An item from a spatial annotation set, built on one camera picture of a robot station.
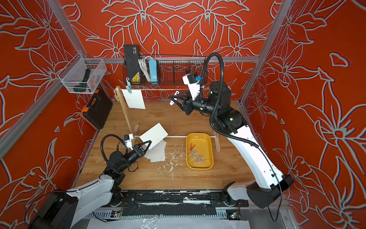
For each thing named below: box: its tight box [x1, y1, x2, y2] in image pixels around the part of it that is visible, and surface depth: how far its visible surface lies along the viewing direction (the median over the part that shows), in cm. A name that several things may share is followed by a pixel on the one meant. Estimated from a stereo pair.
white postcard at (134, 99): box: [121, 89, 146, 110], surface depth 71 cm
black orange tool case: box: [80, 88, 113, 130], surface depth 98 cm
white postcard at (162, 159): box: [150, 153, 166, 163], surface depth 89 cm
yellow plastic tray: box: [185, 132, 214, 170], surface depth 91 cm
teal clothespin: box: [125, 79, 133, 94], surface depth 65 cm
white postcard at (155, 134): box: [139, 122, 169, 151], surface depth 81 cm
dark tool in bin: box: [72, 68, 92, 93], surface depth 82 cm
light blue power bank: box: [148, 59, 158, 84], surface depth 92 cm
